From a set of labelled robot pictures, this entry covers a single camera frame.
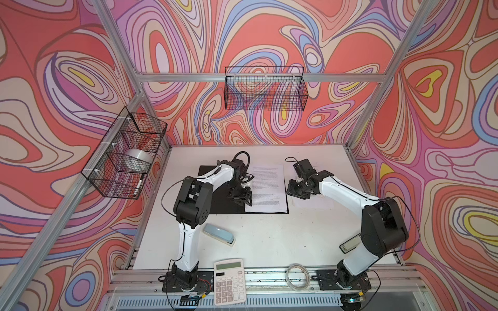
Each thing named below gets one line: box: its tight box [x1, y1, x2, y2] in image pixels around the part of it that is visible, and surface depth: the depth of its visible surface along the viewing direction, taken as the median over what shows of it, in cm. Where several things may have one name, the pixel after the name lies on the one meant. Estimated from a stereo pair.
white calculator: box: [213, 258, 247, 306], surface depth 73 cm
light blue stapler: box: [202, 222, 237, 247], surface depth 84 cm
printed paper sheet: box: [245, 163, 288, 213], surface depth 101 cm
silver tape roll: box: [124, 148, 154, 165], surface depth 75 cm
